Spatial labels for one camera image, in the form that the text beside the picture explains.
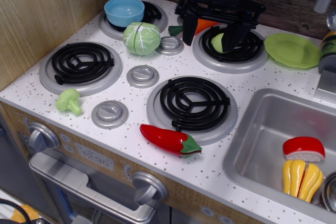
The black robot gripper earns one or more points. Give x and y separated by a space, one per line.
240 16

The green toy pear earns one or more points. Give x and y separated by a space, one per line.
217 43

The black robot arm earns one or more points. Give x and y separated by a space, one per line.
240 16

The light blue bowl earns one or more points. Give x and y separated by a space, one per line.
122 13

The orange toy carrot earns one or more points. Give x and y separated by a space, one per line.
201 25

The silver stovetop knob back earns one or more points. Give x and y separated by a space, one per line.
170 45

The silver stovetop knob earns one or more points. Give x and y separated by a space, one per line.
170 45
109 114
142 76

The black back right burner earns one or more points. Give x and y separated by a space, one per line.
247 56

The green toy cabbage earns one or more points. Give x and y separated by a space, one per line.
141 38

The black front right burner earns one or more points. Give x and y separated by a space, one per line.
197 106

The light green plate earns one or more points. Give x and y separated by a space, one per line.
292 50

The silver stovetop knob middle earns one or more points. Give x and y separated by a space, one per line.
142 76

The silver sink basin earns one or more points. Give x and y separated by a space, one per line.
255 157

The silver faucet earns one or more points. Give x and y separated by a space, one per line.
321 7

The yellow green can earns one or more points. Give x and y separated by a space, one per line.
327 48

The red toy chili pepper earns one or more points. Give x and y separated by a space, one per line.
177 143

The black front left burner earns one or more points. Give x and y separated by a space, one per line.
88 67

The silver stovetop knob front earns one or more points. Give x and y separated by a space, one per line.
109 114

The red toy cheese wedge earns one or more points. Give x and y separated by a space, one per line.
306 148

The green toy broccoli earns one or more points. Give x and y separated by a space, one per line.
68 101

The silver oven knob right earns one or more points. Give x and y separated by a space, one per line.
147 188

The silver oven knob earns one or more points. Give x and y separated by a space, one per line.
147 188
42 138

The silver pot in sink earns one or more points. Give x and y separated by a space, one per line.
328 192

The silver oven knob left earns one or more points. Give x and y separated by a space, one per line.
42 138

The silver oven door handle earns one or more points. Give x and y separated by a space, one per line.
82 193

